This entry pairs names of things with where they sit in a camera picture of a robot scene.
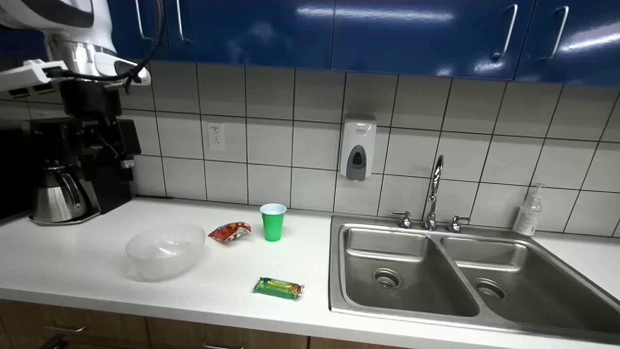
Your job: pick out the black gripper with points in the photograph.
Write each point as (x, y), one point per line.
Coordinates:
(90, 100)

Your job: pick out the green candy bar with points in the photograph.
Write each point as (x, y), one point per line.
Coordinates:
(278, 288)

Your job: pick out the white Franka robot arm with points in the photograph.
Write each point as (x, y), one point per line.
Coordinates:
(59, 13)

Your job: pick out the clear plastic bowl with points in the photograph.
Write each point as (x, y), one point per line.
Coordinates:
(166, 253)

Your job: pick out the blue upper cabinet door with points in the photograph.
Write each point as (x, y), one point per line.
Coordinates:
(259, 32)
(420, 40)
(127, 30)
(583, 42)

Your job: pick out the black coffee maker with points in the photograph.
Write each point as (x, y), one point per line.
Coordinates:
(114, 185)

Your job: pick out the steel coffee carafe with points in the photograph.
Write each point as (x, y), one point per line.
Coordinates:
(56, 195)

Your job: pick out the black appliance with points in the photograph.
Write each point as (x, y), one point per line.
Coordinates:
(13, 176)

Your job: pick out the red snack packet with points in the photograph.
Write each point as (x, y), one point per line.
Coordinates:
(230, 232)

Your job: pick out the green plastic cup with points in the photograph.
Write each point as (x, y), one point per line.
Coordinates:
(273, 224)

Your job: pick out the wooden lower cabinet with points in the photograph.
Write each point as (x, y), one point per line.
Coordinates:
(129, 327)

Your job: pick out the chrome faucet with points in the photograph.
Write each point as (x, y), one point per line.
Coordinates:
(433, 195)

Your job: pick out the stainless double sink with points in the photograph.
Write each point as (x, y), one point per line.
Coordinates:
(453, 278)

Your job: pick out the clear soap pump bottle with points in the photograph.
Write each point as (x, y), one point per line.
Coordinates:
(528, 214)

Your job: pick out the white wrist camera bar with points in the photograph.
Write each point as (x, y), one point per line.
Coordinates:
(26, 73)

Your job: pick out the white wall outlet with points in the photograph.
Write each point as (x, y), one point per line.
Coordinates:
(216, 137)

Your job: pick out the white wall soap dispenser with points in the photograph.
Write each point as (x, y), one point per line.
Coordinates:
(358, 148)

